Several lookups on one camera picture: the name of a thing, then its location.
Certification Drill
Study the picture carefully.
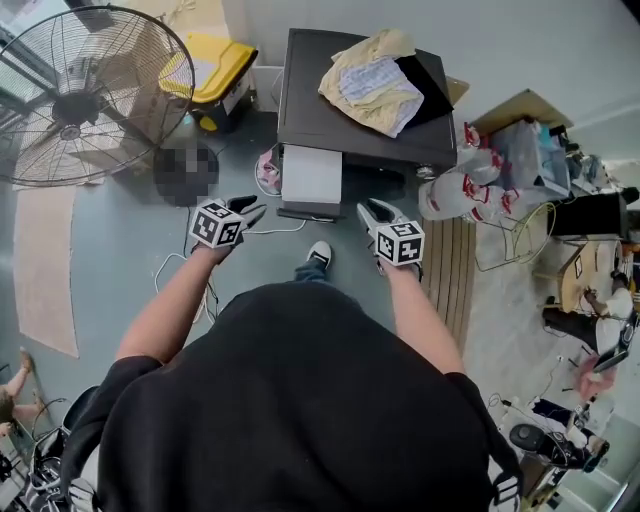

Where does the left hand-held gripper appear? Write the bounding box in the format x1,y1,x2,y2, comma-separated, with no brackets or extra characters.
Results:
188,195,269,250

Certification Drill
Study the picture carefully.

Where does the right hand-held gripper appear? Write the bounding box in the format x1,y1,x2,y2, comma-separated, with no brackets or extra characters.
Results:
355,197,427,268

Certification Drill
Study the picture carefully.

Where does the white detergent drawer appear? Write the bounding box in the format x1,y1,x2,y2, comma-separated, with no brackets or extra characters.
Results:
280,143,345,205

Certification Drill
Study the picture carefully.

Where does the person's right forearm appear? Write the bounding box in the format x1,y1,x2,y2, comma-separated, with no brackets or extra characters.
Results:
374,259,467,377

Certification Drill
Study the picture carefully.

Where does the person's left forearm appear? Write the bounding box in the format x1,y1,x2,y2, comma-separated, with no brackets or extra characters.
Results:
115,243,236,367

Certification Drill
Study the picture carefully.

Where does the dark washing machine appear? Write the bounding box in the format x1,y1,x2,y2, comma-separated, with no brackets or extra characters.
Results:
275,27,459,222

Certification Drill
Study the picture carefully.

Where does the pink patterned bag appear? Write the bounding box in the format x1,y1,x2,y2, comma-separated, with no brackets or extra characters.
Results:
254,143,285,197

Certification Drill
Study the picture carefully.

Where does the person's black white sneaker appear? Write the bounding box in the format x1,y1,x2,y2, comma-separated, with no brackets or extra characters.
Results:
305,240,334,272

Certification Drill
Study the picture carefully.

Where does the round black fan base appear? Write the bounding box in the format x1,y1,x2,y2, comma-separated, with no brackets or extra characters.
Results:
151,139,222,209

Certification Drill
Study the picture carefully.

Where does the person's jeans leg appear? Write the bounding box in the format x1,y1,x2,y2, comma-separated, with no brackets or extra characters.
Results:
293,258,330,287

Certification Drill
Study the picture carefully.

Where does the wooden slat board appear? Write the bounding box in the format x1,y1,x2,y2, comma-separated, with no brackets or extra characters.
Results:
418,216,478,347

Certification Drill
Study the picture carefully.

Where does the clear plastic bags red print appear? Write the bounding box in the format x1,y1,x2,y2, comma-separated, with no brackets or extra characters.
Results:
417,121,522,225

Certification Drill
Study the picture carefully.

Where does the yellow checked cloth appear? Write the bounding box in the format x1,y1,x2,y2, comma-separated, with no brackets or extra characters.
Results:
317,27,426,140

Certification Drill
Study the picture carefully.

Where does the black flat sheet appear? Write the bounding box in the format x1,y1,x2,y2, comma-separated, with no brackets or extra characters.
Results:
393,53,456,130

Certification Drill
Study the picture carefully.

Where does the yellow lid storage box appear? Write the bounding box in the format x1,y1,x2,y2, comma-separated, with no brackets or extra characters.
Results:
158,31,260,134

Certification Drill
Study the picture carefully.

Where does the clear plastic storage box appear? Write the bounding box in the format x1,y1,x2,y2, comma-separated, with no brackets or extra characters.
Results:
491,118,572,197

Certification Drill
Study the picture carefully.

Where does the wooden table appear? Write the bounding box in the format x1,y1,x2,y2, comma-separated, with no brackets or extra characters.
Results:
468,88,575,132

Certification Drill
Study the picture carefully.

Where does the large black floor fan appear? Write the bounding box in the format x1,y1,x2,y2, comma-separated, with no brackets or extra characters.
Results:
0,4,197,189

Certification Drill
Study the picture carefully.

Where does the person's black shirt torso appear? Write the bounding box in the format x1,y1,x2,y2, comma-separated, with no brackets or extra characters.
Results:
58,281,525,512

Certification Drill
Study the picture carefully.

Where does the beige floor mat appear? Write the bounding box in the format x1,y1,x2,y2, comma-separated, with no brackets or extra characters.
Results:
11,186,82,360

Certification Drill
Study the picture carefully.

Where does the black box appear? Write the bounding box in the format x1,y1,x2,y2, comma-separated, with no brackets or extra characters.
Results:
551,191,632,242

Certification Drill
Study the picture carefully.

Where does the pink cloth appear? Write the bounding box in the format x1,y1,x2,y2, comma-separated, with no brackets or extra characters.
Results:
573,351,617,397

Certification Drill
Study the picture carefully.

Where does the white cable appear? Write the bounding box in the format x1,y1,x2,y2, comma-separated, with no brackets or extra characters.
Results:
153,216,308,324

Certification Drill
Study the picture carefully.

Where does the yellow wire basket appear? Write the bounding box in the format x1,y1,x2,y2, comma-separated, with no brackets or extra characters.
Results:
473,201,558,274

